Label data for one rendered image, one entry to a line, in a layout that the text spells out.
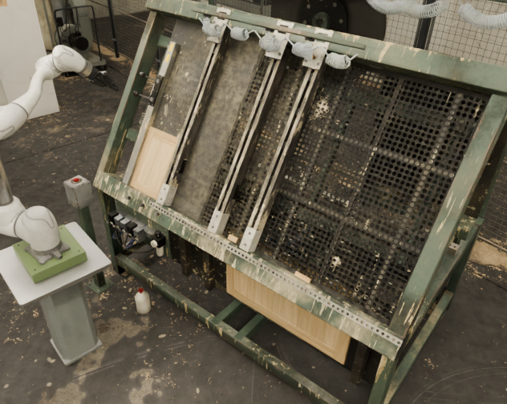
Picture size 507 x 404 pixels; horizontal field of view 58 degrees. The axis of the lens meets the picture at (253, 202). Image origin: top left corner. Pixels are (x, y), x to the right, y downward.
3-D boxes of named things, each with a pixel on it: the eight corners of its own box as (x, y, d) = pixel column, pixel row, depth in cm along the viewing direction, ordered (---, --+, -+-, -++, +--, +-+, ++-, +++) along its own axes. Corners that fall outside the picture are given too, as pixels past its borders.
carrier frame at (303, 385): (113, 270, 358) (95, 181, 311) (229, 195, 448) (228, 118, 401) (365, 450, 248) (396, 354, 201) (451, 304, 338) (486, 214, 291)
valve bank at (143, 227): (103, 236, 303) (97, 208, 289) (120, 227, 312) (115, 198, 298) (154, 270, 278) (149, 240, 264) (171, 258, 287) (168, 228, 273)
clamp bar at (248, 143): (212, 228, 262) (184, 227, 242) (286, 28, 247) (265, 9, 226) (225, 236, 257) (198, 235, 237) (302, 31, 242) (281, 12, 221)
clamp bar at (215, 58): (161, 201, 284) (133, 198, 263) (228, 14, 268) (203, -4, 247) (172, 207, 279) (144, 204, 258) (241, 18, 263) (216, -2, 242)
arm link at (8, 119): (22, 102, 208) (-3, 97, 210) (-3, 127, 196) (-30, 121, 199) (32, 125, 218) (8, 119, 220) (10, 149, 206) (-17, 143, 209)
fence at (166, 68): (126, 183, 301) (122, 182, 297) (174, 43, 288) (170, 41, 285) (131, 185, 298) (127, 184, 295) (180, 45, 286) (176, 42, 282)
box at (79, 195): (68, 204, 301) (62, 181, 291) (84, 196, 309) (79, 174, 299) (79, 211, 295) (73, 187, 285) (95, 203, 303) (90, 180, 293)
